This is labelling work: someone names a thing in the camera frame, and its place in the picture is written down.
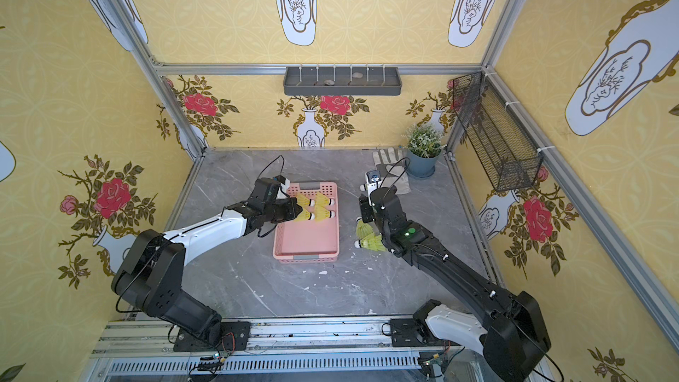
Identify yellow shuttlecock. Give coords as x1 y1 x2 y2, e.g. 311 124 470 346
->
314 192 335 209
313 207 336 223
355 235 387 252
355 218 375 241
295 193 315 207
294 210 315 222

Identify grey white work glove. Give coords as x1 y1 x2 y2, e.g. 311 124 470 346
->
372 148 411 196

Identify small circuit board right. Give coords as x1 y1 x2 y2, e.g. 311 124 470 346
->
417 351 447 381

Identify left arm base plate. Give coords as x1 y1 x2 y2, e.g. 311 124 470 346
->
173 320 252 353

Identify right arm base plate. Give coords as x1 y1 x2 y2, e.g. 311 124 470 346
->
389 318 456 349

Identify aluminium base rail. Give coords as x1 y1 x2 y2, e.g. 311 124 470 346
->
81 315 497 381

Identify green plant in blue pot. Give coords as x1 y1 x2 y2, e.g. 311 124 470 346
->
406 123 443 179

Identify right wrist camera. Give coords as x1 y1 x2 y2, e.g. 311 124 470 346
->
362 169 382 196

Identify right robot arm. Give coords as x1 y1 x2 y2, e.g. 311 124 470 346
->
359 187 551 381

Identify small circuit board left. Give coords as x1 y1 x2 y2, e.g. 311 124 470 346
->
196 355 224 373

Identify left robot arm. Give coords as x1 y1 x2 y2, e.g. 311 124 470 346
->
111 175 303 347

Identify pink perforated storage basket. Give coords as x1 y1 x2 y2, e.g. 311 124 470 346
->
273 181 340 264

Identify black wire mesh basket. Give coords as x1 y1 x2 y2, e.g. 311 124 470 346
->
452 73 543 192

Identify small circuit board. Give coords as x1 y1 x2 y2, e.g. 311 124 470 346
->
196 355 224 373
417 351 447 381

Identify grey wall shelf tray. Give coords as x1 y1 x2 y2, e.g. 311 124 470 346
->
283 65 403 97

